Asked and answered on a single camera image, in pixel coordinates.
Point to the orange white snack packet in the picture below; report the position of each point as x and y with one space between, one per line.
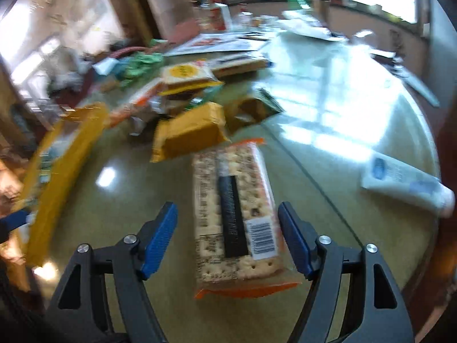
137 102

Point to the printed paper sheet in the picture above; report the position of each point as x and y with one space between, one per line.
217 43

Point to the small glass bottle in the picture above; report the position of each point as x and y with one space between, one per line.
244 17

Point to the clear glass bottle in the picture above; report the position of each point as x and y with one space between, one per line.
201 10

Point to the white bottle red label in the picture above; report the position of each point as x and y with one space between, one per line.
218 16

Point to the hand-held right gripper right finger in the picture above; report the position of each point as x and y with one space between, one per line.
294 237

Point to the brown green snack packet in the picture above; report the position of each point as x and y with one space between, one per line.
246 110

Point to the blue-edged cracker packet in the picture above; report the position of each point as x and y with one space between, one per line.
239 65

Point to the white plastic bags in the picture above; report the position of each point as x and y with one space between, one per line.
307 26

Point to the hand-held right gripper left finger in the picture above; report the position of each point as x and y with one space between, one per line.
160 235

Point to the yellow brown snack packet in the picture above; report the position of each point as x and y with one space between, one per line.
192 134

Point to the pink hoop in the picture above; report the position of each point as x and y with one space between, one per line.
123 51

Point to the white tube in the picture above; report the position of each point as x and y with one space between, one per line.
400 178

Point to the orange-edged square cracker packet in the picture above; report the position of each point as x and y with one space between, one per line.
232 166

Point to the yellow round cracker packet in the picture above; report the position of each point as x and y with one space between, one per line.
185 73

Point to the large yellow plastic bag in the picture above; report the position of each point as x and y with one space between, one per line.
60 171

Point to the green cloth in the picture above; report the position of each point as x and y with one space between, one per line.
141 62

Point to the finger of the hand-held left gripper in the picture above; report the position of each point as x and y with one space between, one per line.
14 218

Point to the red fly swatter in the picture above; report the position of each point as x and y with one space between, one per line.
185 30

